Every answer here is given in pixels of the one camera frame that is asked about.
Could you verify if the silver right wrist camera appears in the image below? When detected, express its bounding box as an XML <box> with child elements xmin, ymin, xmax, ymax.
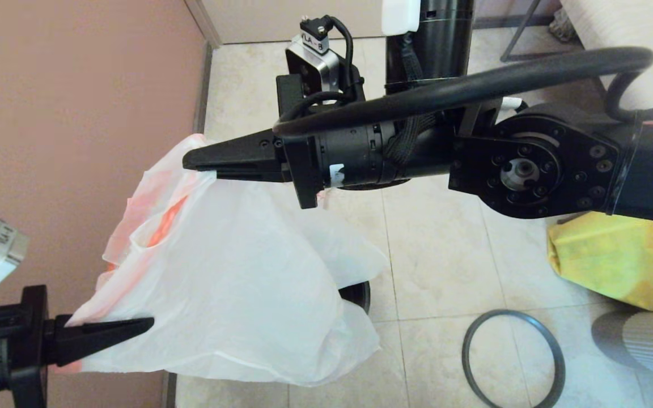
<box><xmin>285</xmin><ymin>16</ymin><xmax>343</xmax><ymax>94</ymax></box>

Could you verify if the white door frame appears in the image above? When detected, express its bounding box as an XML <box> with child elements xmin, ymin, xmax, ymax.
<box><xmin>184</xmin><ymin>0</ymin><xmax>224</xmax><ymax>52</ymax></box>

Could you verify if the grey cloth bundle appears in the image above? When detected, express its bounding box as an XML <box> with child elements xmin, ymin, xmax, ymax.
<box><xmin>548</xmin><ymin>8</ymin><xmax>576</xmax><ymax>45</ymax></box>

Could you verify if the yellow fabric bag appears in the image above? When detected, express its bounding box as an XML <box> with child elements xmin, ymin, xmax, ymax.
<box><xmin>548</xmin><ymin>212</ymin><xmax>653</xmax><ymax>312</ymax></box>

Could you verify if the black round trash bin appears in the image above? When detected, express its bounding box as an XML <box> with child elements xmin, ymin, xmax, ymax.
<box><xmin>338</xmin><ymin>280</ymin><xmax>371</xmax><ymax>315</ymax></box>

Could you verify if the white door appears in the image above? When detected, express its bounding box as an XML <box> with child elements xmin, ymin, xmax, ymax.
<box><xmin>199</xmin><ymin>0</ymin><xmax>387</xmax><ymax>45</ymax></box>

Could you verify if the white pink-drawstring trash bag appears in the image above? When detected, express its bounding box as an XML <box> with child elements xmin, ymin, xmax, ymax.
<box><xmin>66</xmin><ymin>133</ymin><xmax>389</xmax><ymax>387</ymax></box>

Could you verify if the dark metal table frame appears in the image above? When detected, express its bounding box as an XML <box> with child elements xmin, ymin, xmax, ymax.
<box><xmin>499</xmin><ymin>0</ymin><xmax>588</xmax><ymax>64</ymax></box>

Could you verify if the black right camera bracket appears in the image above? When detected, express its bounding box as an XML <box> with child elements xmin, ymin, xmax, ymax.
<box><xmin>304</xmin><ymin>59</ymin><xmax>367</xmax><ymax>105</ymax></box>

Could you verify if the grey bin rim ring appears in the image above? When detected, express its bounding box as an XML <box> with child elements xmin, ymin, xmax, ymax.
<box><xmin>463</xmin><ymin>309</ymin><xmax>566</xmax><ymax>408</ymax></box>

